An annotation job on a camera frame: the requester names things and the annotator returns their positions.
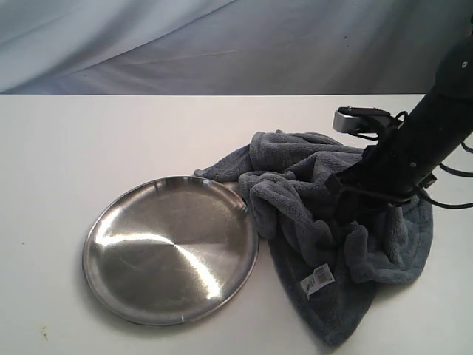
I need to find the round stainless steel plate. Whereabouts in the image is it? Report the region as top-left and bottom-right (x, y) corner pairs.
(82, 176), (259, 326)

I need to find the white printed clothing care label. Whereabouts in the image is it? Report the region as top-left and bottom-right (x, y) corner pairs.
(300, 263), (335, 299)

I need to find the white backdrop sheet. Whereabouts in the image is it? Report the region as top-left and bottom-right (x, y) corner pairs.
(1, 1), (472, 95)

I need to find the grey-blue fleece towel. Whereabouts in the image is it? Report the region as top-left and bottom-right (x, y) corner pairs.
(195, 131), (433, 346)

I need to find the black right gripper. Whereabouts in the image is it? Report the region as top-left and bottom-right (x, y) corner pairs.
(325, 142), (425, 231)

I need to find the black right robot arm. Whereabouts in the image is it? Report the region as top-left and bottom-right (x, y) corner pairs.
(326, 36), (472, 223)

